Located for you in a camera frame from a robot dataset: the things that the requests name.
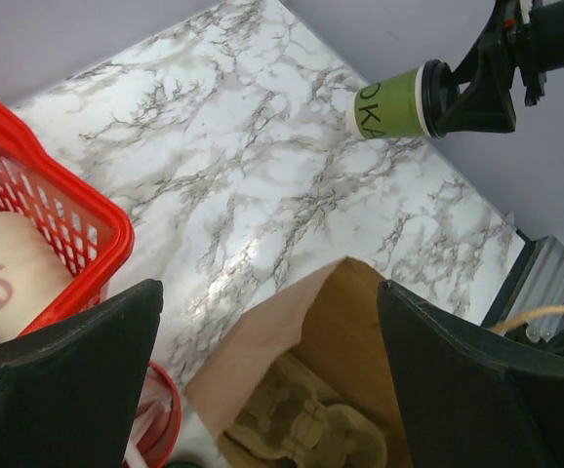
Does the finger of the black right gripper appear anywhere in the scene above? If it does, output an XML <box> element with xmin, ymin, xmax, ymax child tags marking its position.
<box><xmin>452</xmin><ymin>31</ymin><xmax>497</xmax><ymax>85</ymax></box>
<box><xmin>434</xmin><ymin>76</ymin><xmax>515</xmax><ymax>137</ymax></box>

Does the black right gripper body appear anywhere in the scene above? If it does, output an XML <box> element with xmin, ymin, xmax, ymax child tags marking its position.
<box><xmin>478</xmin><ymin>1</ymin><xmax>564</xmax><ymax>105</ymax></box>

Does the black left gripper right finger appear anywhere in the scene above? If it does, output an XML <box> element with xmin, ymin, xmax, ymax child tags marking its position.
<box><xmin>377</xmin><ymin>281</ymin><xmax>564</xmax><ymax>467</ymax></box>

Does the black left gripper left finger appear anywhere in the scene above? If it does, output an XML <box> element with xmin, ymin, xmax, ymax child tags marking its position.
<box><xmin>0</xmin><ymin>279</ymin><xmax>163</xmax><ymax>467</ymax></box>

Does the green paper coffee cup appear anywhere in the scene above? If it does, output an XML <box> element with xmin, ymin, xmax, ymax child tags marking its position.
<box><xmin>346</xmin><ymin>65</ymin><xmax>430</xmax><ymax>139</ymax></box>

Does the brown paper bag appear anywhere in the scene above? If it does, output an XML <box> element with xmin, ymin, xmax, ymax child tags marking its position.
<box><xmin>186</xmin><ymin>258</ymin><xmax>416</xmax><ymax>467</ymax></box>

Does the brown cardboard cup carrier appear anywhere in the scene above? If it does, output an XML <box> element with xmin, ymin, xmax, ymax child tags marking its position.
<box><xmin>224</xmin><ymin>353</ymin><xmax>387</xmax><ymax>467</ymax></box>

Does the red cup holder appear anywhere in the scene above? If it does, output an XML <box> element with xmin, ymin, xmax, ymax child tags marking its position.
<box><xmin>122</xmin><ymin>362</ymin><xmax>181</xmax><ymax>467</ymax></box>

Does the cream pump bottle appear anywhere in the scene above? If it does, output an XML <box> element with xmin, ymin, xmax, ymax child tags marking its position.
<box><xmin>0</xmin><ymin>212</ymin><xmax>72</xmax><ymax>343</ymax></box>

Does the red plastic shopping basket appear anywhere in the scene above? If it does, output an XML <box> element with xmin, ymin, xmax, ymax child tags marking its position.
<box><xmin>0</xmin><ymin>103</ymin><xmax>135</xmax><ymax>333</ymax></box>

